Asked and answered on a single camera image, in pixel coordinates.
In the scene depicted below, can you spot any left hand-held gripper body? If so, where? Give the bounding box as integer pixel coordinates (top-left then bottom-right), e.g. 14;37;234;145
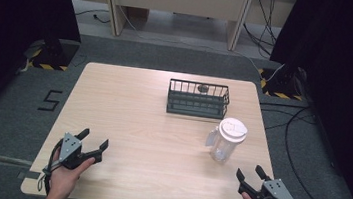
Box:
55;131;86;172

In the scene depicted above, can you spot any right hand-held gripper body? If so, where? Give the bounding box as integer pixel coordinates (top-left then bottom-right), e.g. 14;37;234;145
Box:
255;175;304;199

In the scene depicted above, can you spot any person's left hand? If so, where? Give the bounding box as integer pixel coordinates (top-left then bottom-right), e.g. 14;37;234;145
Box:
42;151;96;199

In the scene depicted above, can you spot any clear pitcher with white lid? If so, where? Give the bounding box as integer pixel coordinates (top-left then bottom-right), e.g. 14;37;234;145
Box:
203;114;250;167

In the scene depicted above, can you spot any black stand base hazard tape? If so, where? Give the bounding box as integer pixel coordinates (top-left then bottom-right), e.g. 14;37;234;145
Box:
23;34;82;74
254;63;308;102

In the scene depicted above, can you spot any black curtain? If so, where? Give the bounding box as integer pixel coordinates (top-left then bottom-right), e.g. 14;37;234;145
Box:
0;0;87;137
253;0;353;199

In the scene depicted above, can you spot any left hand-held gripper cable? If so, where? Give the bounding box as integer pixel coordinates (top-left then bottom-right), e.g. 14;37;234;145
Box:
36;136;65;198

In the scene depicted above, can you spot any long black floor cable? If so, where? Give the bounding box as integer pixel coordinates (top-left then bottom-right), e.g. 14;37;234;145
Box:
276;104;353;199

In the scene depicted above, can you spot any black wire basket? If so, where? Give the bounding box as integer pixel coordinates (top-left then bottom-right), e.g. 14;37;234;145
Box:
165;78;232;121

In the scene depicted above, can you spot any short black floor cable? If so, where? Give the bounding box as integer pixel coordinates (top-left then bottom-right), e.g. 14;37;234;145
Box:
73;5;112;25

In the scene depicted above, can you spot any bundle of black cables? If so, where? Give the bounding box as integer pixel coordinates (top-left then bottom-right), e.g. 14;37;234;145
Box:
239;0;283;60

